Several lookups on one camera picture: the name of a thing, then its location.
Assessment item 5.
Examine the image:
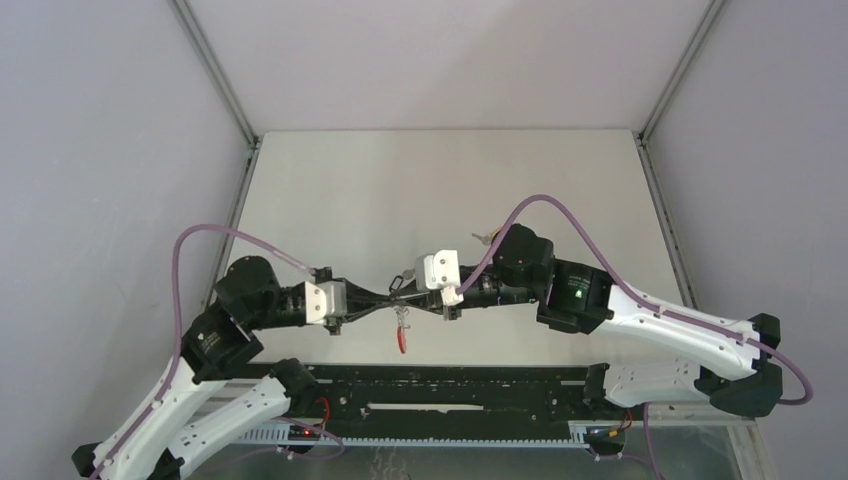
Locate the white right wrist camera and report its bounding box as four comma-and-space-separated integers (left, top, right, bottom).
414, 250, 464, 307

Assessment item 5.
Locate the red-handled metal key holder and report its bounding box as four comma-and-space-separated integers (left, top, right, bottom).
393, 304, 409, 355

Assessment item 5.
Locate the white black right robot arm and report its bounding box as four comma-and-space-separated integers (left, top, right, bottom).
389, 224, 783, 418

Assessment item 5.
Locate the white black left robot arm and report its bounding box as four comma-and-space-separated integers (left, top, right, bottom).
72, 256, 394, 479

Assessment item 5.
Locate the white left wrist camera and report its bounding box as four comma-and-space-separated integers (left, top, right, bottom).
304, 281, 348, 326

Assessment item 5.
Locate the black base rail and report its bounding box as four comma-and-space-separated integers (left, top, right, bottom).
218, 362, 649, 440

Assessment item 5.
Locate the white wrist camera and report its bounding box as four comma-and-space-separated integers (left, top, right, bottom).
414, 250, 464, 307
304, 281, 348, 326

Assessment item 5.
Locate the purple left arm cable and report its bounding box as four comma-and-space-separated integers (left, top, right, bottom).
89, 224, 347, 480

